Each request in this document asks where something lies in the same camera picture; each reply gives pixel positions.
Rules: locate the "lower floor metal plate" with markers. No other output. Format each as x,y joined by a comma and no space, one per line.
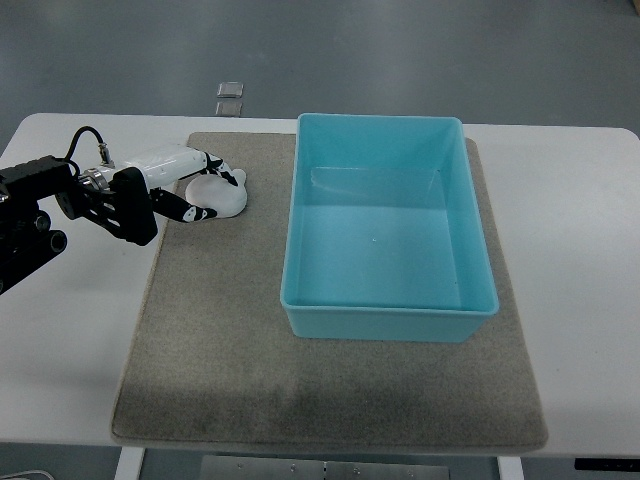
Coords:
231,108

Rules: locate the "metal table base plate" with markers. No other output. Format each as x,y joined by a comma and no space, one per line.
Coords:
227,467

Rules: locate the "blue plastic box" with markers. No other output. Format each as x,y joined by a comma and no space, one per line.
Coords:
385,238

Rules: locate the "floor metal plate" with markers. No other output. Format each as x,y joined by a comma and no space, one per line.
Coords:
230,89
231,108

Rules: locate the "white plush toy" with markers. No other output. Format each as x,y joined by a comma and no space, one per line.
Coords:
215,192

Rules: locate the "grey felt mat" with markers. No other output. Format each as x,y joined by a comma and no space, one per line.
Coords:
213,361

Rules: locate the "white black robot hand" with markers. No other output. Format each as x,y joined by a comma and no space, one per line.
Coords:
124,198

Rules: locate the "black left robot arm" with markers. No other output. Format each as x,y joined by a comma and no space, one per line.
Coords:
181,183

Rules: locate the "black table control panel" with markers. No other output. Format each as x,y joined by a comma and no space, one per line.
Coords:
607,464

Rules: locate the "upper floor metal plate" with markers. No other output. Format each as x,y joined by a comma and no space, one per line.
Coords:
230,89

